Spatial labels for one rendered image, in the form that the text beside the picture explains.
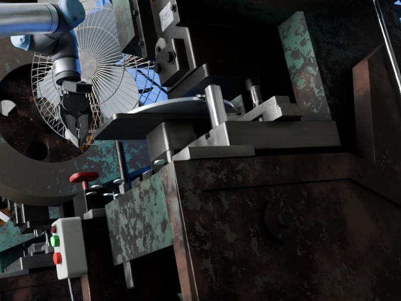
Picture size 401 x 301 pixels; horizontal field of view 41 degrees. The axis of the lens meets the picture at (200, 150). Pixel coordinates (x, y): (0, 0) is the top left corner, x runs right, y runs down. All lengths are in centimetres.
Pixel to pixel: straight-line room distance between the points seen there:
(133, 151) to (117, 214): 142
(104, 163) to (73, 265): 135
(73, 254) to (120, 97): 94
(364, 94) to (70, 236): 75
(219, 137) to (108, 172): 159
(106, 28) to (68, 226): 102
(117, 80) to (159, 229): 110
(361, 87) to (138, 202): 57
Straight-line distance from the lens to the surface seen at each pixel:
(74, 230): 128
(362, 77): 130
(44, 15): 138
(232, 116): 122
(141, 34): 140
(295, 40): 135
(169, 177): 89
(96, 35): 217
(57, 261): 129
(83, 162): 255
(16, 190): 245
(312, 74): 130
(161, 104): 109
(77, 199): 143
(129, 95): 202
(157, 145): 118
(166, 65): 128
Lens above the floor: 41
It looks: 14 degrees up
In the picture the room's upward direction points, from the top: 11 degrees counter-clockwise
